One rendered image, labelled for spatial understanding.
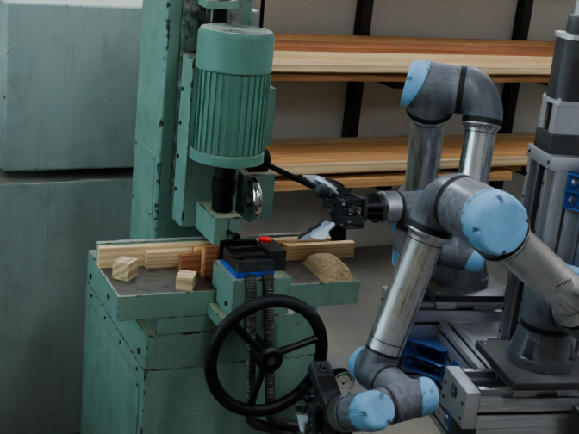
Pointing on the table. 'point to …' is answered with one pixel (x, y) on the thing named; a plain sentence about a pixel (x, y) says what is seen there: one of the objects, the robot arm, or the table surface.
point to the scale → (205, 238)
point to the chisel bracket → (216, 222)
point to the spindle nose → (223, 189)
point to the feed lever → (290, 176)
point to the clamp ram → (235, 244)
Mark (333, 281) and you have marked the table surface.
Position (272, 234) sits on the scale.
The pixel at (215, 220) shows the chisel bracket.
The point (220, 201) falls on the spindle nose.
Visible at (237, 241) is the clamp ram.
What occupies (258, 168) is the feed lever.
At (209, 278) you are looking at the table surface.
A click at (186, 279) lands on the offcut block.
